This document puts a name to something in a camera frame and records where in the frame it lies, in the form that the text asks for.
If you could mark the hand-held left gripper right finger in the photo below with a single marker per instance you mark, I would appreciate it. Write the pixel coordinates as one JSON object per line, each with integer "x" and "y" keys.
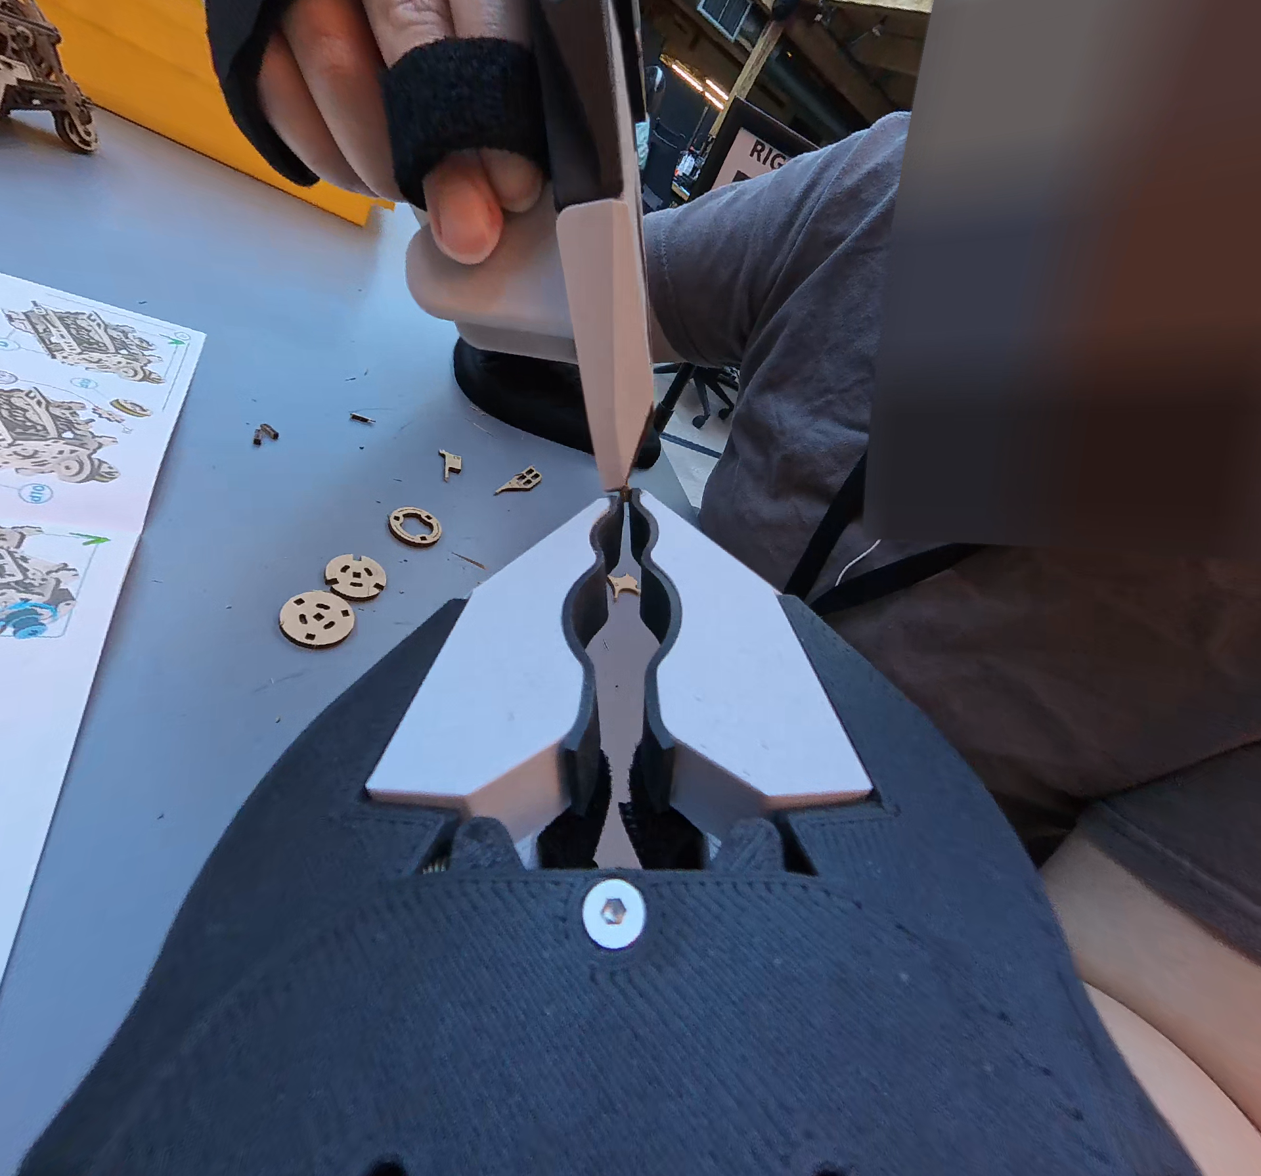
{"x": 758, "y": 703}

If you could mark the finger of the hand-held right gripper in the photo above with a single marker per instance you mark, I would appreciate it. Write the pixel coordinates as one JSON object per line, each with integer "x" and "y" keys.
{"x": 601, "y": 328}

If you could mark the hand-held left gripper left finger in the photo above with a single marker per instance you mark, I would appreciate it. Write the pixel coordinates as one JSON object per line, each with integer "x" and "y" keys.
{"x": 493, "y": 703}

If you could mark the tiny wooden peg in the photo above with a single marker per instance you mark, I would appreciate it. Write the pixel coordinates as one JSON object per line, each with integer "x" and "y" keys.
{"x": 623, "y": 490}

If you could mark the person's left forearm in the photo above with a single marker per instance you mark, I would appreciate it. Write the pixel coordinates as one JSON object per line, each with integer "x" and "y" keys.
{"x": 1182, "y": 1097}

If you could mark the grey desk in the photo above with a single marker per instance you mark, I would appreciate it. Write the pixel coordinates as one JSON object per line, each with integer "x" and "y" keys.
{"x": 295, "y": 328}

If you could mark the black office chair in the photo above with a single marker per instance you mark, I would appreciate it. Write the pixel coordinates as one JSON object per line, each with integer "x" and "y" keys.
{"x": 704, "y": 397}

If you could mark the ceiling air vent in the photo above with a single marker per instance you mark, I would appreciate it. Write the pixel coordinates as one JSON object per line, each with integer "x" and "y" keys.
{"x": 727, "y": 2}

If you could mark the small wooden triangular piece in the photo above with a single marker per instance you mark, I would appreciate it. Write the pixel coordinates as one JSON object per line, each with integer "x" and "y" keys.
{"x": 521, "y": 482}

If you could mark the small wooden star gear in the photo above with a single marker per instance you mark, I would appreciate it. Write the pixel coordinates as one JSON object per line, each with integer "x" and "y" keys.
{"x": 623, "y": 585}

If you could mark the round wooden disc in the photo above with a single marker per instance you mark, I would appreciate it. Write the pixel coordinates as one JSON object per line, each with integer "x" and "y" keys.
{"x": 317, "y": 619}
{"x": 355, "y": 577}

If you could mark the person's grey shirt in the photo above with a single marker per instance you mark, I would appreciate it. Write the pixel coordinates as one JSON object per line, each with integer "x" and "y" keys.
{"x": 788, "y": 309}

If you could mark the small wooden hook piece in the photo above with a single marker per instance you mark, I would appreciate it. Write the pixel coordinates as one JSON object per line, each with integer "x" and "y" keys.
{"x": 449, "y": 462}

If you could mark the black framed sign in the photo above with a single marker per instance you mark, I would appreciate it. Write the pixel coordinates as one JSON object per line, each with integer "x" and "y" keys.
{"x": 758, "y": 161}

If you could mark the instruction booklet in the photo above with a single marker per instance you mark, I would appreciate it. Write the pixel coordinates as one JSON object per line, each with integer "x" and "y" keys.
{"x": 118, "y": 505}

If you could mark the yellow storage bin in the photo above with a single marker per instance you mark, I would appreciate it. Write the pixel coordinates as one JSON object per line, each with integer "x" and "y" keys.
{"x": 118, "y": 42}

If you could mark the wooden mechanical model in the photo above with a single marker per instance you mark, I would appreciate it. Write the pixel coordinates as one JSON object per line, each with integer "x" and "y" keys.
{"x": 39, "y": 62}

